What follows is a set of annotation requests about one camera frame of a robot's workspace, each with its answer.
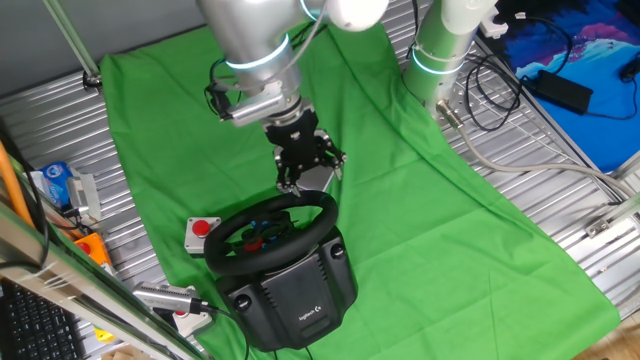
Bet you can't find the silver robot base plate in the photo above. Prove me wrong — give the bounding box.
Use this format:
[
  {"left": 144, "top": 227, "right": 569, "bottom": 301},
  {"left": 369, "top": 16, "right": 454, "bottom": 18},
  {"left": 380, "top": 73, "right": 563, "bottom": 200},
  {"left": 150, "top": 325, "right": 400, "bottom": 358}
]
[{"left": 424, "top": 59, "right": 494, "bottom": 126}]

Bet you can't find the black leather steering wheel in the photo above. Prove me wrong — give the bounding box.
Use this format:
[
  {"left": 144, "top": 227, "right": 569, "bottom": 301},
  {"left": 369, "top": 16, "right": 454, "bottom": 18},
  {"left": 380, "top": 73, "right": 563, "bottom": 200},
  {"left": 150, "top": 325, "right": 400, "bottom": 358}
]
[{"left": 202, "top": 189, "right": 340, "bottom": 277}]

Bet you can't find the blue and white tissue pack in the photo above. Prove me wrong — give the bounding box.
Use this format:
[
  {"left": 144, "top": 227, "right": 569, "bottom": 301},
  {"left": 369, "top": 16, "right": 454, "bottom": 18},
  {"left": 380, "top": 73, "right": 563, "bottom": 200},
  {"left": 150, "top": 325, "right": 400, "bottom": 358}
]
[{"left": 29, "top": 160, "right": 102, "bottom": 222}]

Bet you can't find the black keyboard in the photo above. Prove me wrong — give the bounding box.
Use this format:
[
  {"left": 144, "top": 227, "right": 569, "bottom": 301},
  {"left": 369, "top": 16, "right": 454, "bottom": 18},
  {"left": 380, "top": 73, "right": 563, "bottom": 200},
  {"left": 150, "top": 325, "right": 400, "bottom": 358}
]
[{"left": 0, "top": 277, "right": 89, "bottom": 360}]

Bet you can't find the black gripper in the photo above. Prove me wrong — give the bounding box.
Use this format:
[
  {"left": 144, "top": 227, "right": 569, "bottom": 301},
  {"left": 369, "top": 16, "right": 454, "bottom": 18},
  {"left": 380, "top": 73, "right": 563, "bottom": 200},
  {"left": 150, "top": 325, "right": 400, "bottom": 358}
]
[{"left": 263, "top": 109, "right": 347, "bottom": 197}]

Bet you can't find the aluminium corner bracket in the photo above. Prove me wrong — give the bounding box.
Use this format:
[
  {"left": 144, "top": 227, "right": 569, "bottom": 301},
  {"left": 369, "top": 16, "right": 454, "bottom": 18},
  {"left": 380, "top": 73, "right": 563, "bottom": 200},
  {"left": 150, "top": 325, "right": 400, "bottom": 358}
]
[{"left": 583, "top": 192, "right": 640, "bottom": 240}]

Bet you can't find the blue purple mouse pad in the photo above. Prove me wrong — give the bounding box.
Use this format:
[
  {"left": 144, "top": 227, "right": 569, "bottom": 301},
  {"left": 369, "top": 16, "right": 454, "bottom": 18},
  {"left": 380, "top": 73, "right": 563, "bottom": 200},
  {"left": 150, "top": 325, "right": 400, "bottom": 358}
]
[{"left": 492, "top": 0, "right": 640, "bottom": 174}]

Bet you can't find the green cloth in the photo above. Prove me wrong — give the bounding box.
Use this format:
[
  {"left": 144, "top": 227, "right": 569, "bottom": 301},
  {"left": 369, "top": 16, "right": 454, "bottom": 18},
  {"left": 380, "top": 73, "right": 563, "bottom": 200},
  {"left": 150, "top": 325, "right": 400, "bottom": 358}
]
[{"left": 98, "top": 14, "right": 622, "bottom": 360}]

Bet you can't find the black frame camera cable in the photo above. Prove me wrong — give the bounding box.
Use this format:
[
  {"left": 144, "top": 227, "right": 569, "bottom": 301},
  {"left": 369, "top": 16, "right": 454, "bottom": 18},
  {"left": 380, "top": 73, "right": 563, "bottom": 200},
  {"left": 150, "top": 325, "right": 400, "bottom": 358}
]
[{"left": 197, "top": 299, "right": 251, "bottom": 360}]

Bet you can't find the orange box red button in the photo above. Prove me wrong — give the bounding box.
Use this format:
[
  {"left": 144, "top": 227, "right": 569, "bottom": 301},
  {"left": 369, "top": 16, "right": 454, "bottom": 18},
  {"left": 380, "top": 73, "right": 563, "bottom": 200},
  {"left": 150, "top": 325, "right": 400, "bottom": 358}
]
[{"left": 73, "top": 232, "right": 114, "bottom": 269}]

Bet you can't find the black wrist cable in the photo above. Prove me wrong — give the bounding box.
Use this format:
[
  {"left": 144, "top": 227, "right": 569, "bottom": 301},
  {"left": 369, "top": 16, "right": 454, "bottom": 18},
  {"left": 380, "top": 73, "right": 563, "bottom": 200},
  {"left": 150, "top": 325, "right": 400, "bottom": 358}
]
[{"left": 203, "top": 57, "right": 241, "bottom": 121}]

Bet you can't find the thick grey robot cable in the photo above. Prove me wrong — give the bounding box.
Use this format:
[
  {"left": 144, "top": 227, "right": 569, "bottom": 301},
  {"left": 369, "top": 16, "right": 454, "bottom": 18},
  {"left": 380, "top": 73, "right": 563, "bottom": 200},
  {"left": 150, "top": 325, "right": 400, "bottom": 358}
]
[{"left": 434, "top": 98, "right": 636, "bottom": 199}]

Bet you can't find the grey box large red button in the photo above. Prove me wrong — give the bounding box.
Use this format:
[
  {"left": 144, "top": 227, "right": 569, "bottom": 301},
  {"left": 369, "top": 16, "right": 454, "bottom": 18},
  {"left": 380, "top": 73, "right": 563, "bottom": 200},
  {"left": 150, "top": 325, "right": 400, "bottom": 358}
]
[{"left": 183, "top": 215, "right": 223, "bottom": 257}]

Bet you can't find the orange rod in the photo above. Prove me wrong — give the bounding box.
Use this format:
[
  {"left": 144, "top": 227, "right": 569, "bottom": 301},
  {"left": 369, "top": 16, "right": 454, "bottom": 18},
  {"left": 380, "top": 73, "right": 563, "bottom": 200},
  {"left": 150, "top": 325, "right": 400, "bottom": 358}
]
[{"left": 0, "top": 139, "right": 36, "bottom": 229}]

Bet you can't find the silver camera on frame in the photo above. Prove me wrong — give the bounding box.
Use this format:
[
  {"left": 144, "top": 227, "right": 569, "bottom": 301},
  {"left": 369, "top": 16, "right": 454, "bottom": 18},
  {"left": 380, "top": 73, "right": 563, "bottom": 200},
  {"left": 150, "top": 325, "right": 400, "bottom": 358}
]
[{"left": 131, "top": 280, "right": 214, "bottom": 317}]

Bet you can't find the black power adapter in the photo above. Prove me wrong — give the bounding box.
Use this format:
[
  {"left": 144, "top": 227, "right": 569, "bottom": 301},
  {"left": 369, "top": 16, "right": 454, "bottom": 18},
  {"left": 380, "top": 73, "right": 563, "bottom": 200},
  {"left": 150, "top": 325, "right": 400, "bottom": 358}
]
[{"left": 536, "top": 68, "right": 595, "bottom": 116}]

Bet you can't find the thin grey-green pole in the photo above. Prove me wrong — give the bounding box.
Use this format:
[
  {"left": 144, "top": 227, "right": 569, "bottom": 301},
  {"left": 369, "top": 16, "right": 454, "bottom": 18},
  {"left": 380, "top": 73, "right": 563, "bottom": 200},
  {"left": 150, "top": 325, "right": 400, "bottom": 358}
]
[{"left": 42, "top": 0, "right": 104, "bottom": 94}]

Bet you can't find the black computer mouse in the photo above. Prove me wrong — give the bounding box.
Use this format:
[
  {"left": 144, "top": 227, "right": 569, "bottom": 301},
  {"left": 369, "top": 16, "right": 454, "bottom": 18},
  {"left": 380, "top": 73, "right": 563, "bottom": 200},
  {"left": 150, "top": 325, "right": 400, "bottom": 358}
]
[{"left": 618, "top": 53, "right": 640, "bottom": 84}]

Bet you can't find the black base cable loop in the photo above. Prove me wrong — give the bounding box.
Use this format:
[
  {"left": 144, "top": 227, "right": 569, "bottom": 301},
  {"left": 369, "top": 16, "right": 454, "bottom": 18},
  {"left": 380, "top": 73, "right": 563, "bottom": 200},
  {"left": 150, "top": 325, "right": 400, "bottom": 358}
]
[{"left": 463, "top": 52, "right": 526, "bottom": 134}]

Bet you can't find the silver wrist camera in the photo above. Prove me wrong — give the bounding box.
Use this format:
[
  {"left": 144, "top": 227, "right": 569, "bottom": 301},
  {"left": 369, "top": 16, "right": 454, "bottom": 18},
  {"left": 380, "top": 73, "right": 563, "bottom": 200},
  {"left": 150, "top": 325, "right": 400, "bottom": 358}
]
[{"left": 219, "top": 82, "right": 290, "bottom": 127}]

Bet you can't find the aluminium frame bar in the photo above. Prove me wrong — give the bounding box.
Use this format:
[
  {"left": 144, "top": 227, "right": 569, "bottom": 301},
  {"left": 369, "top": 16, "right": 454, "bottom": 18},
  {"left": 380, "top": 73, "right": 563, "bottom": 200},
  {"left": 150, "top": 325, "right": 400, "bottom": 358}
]
[{"left": 0, "top": 197, "right": 209, "bottom": 360}]

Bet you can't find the grey box small red button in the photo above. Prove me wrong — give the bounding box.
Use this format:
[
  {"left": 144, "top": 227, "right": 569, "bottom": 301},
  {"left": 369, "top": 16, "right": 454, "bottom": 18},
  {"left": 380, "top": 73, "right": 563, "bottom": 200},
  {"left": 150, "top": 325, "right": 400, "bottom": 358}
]
[{"left": 169, "top": 308, "right": 214, "bottom": 339}]

